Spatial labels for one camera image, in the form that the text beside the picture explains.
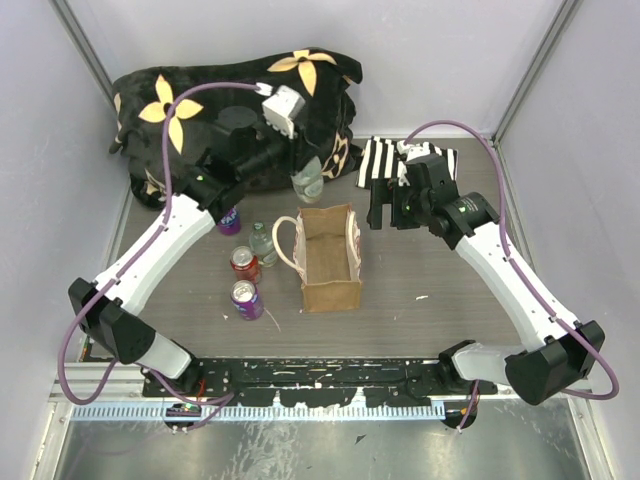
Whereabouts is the clear bottle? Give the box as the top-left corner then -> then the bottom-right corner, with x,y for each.
291,157 -> 324,204
249,222 -> 278,267

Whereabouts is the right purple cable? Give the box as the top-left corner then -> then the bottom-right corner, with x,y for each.
399,119 -> 620,432

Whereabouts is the purple soda can rear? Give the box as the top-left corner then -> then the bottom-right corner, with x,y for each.
216,206 -> 242,236

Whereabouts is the red soda can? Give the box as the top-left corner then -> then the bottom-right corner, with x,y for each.
230,246 -> 261,284

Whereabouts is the purple soda can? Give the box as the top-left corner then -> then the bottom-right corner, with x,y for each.
216,206 -> 242,236
230,280 -> 264,320

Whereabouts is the aluminium rail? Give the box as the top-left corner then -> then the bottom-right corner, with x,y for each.
48,358 -> 594,401

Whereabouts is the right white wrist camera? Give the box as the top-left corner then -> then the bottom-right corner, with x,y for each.
396,141 -> 430,163

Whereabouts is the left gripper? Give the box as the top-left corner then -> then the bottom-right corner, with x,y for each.
239,115 -> 321,184

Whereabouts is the cat print canvas bag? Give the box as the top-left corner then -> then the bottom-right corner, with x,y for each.
272,204 -> 362,313

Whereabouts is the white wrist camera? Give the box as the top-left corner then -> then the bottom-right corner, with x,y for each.
396,141 -> 430,163
256,82 -> 306,140

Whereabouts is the black floral plush blanket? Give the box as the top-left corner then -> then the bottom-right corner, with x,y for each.
109,47 -> 363,211

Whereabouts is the purple soda can front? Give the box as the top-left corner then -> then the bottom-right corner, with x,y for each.
230,280 -> 264,320

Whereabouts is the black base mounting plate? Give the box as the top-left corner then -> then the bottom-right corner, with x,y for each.
141,357 -> 474,408

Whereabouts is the clear bottle front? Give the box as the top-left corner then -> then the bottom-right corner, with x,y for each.
249,222 -> 278,267

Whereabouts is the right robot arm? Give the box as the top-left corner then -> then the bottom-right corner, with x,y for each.
367,154 -> 605,405

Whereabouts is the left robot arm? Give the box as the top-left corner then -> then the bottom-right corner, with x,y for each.
69,98 -> 305,396

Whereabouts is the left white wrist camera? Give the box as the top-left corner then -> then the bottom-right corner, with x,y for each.
256,82 -> 306,140

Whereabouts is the black white striped cloth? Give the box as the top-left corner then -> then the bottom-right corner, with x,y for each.
356,136 -> 459,189

